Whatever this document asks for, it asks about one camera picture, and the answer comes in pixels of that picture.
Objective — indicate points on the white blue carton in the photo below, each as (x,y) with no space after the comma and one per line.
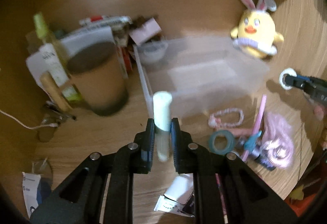
(36,188)

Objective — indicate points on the red white marker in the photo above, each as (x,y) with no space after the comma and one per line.
(103,18)

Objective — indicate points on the pink comb stick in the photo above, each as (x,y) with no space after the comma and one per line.
(250,143)

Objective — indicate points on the green spray bottle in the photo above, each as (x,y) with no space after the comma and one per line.
(51,51)

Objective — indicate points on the yellow chick plush toy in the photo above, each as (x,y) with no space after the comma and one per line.
(255,33)

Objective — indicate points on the person right hand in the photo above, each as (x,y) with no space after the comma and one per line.
(320,112)

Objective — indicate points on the brown mug with lid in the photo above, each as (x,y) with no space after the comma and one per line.
(95,72)

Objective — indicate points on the white tape roll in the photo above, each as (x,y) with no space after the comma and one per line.
(282,78)

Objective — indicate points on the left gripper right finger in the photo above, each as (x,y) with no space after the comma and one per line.
(226,190)

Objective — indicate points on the blue snack packet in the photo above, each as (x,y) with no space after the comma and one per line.
(261,158)

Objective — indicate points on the small white bowl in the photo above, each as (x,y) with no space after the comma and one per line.
(153,52)

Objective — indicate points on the teal tape roll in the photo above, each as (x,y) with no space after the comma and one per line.
(221,142)

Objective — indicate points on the clear plastic storage box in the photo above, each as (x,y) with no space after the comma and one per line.
(201,74)

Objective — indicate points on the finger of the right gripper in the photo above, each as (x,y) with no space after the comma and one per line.
(312,86)

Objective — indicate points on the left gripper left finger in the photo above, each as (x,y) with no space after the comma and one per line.
(100,189)

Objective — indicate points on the eyeglasses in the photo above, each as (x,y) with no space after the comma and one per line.
(52,119)

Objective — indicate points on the stack of papers books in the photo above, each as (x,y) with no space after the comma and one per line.
(70,46)

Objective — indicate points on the white printed tube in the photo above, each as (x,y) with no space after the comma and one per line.
(169,206)

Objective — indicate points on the small pink cardboard box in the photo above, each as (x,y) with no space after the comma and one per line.
(147,31)

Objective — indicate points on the white pill bottle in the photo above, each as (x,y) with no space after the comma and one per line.
(181,189)

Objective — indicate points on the pale green white tube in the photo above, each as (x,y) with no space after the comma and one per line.
(162,118)

